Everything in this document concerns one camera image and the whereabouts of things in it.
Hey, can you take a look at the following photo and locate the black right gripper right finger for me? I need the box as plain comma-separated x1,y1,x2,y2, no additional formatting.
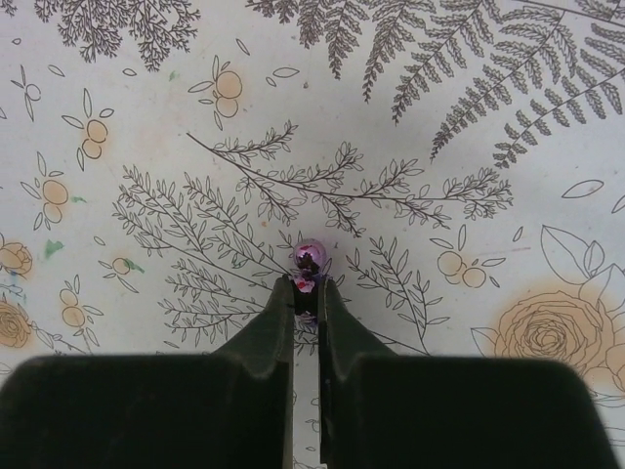
318,279,617,468

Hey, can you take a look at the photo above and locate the floral table mat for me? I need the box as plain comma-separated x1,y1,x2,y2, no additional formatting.
1,1,624,456

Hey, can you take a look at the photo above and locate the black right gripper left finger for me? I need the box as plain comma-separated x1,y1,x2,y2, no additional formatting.
1,277,294,468

